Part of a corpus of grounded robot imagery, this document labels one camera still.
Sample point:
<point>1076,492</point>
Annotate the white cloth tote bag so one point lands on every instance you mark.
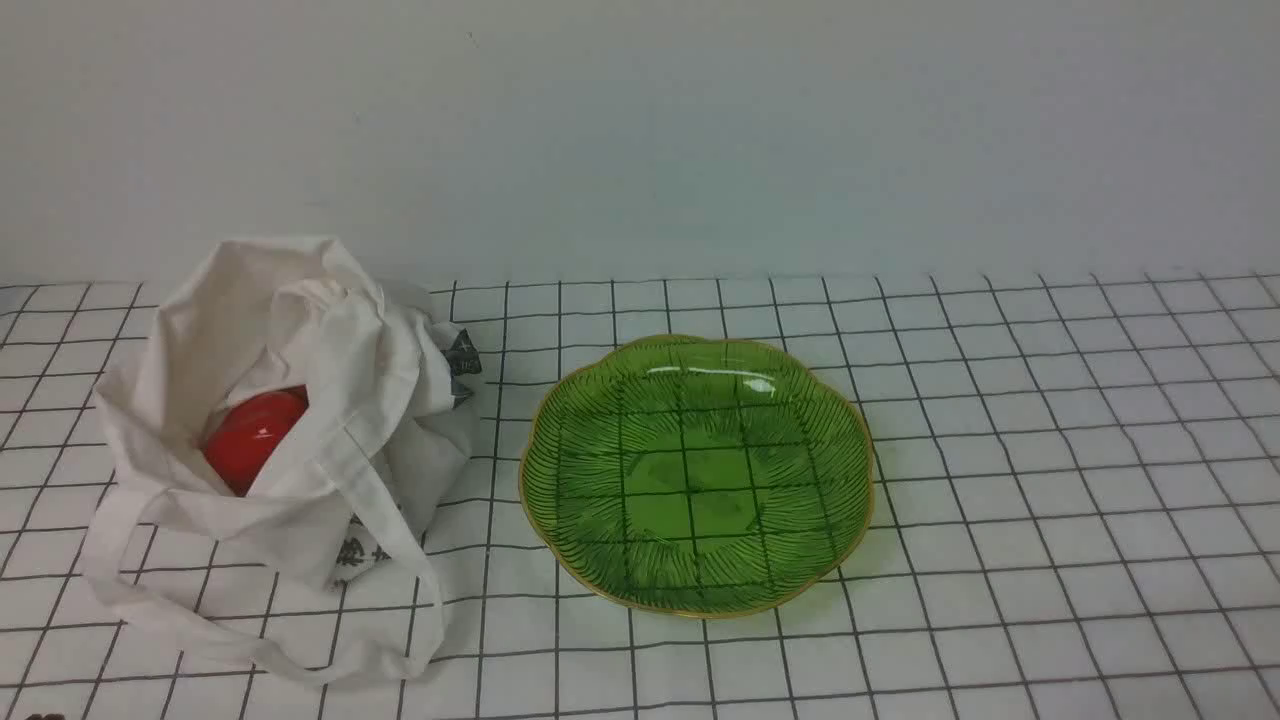
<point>384,437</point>

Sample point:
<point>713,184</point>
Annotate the green glass plate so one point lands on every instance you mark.
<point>700,478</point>

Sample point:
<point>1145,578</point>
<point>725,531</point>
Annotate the red bell pepper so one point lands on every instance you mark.
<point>237,450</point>

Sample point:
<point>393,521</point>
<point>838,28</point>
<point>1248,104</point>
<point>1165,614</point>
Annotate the white black-grid tablecloth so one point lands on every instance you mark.
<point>1076,514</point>

